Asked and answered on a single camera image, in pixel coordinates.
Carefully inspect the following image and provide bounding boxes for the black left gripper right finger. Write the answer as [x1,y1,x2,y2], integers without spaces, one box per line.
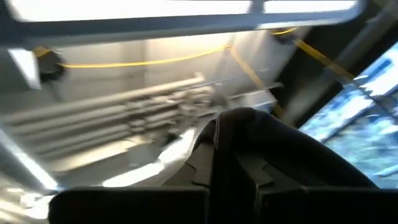
[238,152,277,188]

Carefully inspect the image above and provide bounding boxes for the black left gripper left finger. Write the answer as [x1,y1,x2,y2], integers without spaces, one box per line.
[163,140,216,188]

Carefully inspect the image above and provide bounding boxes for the black garment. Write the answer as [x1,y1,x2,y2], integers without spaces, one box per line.
[192,107,379,224]

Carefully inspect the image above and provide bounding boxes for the grey metal rails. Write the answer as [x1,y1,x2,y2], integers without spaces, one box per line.
[0,74,206,125]

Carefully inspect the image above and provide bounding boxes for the grey metal ceiling beam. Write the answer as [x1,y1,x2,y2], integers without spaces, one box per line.
[0,0,369,49]

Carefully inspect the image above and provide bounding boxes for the yellow cable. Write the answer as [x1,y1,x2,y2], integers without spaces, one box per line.
[58,45,233,69]
[229,46,285,121]
[269,27,356,81]

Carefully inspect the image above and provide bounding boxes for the black cable hanger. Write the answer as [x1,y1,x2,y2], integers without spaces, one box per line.
[36,50,67,84]

